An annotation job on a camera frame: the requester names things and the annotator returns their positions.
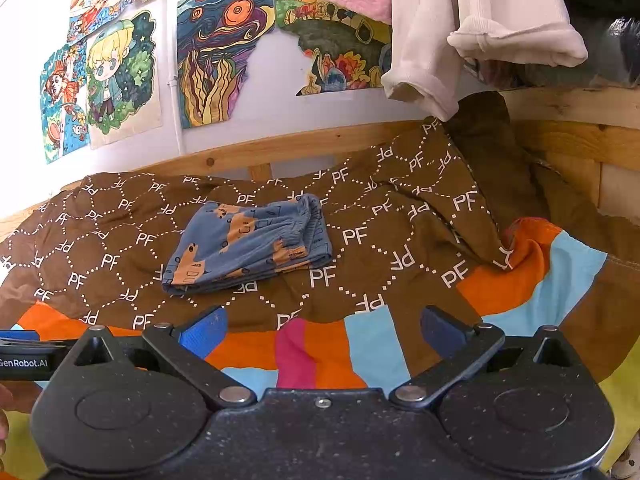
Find blonde figure wall poster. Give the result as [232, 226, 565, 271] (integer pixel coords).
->
[86, 10, 164, 150]

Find yellow-green bed sheet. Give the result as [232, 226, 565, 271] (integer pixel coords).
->
[0, 350, 640, 480]

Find cream garment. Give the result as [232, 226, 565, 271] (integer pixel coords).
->
[381, 0, 589, 122]

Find mermaid figure wall poster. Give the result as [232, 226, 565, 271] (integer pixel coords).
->
[40, 42, 93, 165]

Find person's left hand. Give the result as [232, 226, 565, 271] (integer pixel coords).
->
[0, 382, 14, 442]

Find white wall pipe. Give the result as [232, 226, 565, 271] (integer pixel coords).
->
[167, 0, 185, 157]

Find colourful striped blanket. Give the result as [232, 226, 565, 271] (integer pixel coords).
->
[0, 217, 640, 397]

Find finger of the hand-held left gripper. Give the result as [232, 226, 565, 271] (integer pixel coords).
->
[0, 330, 77, 352]

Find wooden bed frame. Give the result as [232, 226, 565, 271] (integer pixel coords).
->
[0, 85, 640, 242]

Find brown patterned blanket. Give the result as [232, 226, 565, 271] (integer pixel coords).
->
[0, 92, 608, 335]

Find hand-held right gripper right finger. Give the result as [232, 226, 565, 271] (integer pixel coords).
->
[390, 306, 598, 408]

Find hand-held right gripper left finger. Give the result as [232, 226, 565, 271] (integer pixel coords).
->
[47, 306, 256, 410]

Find blue printed pants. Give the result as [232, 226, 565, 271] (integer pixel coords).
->
[161, 194, 335, 297]

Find swirly sky wall poster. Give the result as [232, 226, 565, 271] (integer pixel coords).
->
[176, 0, 277, 130]

